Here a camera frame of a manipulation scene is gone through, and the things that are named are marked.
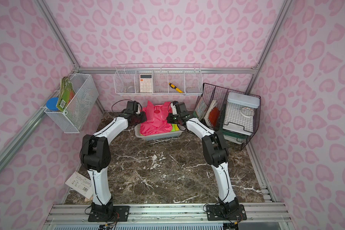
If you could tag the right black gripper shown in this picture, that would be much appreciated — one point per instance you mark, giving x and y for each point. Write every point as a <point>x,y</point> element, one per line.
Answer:
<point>172,118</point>

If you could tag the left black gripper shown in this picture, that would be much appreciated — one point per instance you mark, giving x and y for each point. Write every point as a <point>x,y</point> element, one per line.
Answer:
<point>141,118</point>

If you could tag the pink raincoat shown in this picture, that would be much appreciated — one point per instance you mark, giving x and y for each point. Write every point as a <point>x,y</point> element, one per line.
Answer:
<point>156,119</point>

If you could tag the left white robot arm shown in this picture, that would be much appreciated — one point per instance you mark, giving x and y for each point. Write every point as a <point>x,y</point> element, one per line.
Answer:
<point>95,154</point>

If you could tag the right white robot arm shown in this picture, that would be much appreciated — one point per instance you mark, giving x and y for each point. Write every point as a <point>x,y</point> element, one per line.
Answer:
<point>215,152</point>

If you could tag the white plastic basket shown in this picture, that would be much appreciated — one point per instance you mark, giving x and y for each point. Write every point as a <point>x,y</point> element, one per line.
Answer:
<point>157,136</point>

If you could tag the green folder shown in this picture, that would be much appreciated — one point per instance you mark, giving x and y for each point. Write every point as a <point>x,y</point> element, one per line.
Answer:
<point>200,109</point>

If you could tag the red book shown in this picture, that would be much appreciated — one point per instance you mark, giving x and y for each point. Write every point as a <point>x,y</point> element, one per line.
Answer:
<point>212,114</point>

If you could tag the clear tape roll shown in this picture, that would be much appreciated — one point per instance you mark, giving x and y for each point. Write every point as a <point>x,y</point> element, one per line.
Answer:
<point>130,89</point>

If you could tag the yellow utility knife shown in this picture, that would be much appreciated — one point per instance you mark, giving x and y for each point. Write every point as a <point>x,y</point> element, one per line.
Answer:
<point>175,88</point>

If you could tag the pink calculator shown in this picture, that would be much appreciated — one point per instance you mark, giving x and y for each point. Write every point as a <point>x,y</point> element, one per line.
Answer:
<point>146,83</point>

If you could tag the green zip pouch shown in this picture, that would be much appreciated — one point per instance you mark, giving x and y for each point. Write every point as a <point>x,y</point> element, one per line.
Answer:
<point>234,137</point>

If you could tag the white flat box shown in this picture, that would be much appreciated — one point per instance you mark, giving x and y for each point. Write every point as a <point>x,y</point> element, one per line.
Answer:
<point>235,122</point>

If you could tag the white tape roll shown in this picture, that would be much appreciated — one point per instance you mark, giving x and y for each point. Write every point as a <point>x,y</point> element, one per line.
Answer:
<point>247,112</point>

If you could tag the light blue lidded box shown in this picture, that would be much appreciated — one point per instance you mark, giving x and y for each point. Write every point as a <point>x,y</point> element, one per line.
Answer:
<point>244,100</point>

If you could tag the green card pack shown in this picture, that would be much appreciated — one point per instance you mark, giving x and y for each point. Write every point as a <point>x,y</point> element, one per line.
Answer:
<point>66,94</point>

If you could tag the blue round lid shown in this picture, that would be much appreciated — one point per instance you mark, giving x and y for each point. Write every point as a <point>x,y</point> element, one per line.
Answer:
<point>52,104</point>

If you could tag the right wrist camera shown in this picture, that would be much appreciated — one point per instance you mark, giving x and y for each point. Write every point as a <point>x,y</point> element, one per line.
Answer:
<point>173,107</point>

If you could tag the white wire wall shelf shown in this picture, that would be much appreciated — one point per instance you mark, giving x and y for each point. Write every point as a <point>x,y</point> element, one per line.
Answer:
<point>187,77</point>

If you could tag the black wire desk organizer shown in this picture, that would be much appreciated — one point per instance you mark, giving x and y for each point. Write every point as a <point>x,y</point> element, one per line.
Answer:
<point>220,94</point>

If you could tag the white mesh wall basket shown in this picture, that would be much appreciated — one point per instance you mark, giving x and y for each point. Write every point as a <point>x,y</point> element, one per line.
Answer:
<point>75,113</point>

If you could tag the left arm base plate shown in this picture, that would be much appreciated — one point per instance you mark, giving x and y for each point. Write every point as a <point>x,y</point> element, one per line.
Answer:
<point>108,214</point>

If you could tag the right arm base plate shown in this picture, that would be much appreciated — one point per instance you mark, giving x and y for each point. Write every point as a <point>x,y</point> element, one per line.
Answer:
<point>218,212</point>

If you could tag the aluminium rail front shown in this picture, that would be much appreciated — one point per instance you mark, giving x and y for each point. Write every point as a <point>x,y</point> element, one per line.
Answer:
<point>178,213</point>

